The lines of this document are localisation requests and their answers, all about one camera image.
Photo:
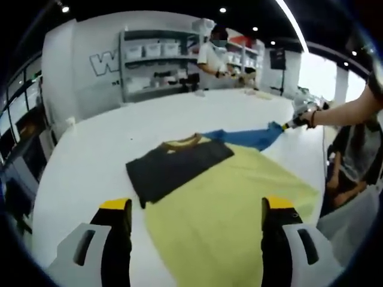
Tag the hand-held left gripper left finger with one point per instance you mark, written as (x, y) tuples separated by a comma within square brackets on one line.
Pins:
[(116, 239)]

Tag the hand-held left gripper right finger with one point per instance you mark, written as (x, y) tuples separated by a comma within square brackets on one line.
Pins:
[(278, 239)]

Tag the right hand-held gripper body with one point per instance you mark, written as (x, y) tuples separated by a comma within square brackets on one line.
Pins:
[(302, 104)]

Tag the yellow blue grey garment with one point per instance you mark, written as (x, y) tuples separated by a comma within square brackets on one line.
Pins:
[(224, 209)]

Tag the person's right hand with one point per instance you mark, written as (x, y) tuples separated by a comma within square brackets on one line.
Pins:
[(306, 118)]

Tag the dark wristband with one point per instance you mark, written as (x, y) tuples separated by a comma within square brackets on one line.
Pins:
[(313, 119)]

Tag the beige cloth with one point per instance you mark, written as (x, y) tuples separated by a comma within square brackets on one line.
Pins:
[(260, 95)]

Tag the black sign board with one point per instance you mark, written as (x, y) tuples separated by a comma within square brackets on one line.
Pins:
[(277, 59)]

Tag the person's upper body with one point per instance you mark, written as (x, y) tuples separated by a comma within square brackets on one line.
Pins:
[(356, 155)]

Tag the white shelf unit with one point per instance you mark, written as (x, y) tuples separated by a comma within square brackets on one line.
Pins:
[(246, 56)]

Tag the white cloth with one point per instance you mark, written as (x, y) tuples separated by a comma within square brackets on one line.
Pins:
[(350, 221)]

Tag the black device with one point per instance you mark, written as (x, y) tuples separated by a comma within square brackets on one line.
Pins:
[(190, 82)]

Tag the black chair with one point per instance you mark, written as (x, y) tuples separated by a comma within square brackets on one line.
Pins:
[(16, 197)]

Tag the dark desk cabinet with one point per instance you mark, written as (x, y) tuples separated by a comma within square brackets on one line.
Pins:
[(30, 158)]

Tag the white cup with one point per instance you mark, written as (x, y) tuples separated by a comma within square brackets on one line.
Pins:
[(70, 122)]

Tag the white storage bin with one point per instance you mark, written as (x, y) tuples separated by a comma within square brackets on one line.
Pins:
[(172, 48), (133, 51), (153, 49)]

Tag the cardboard box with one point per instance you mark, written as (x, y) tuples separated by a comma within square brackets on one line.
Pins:
[(28, 127)]

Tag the grey metal shelf rack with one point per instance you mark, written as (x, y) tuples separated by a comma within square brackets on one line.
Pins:
[(158, 65)]

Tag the flat white box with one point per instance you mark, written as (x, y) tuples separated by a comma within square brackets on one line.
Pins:
[(137, 82)]

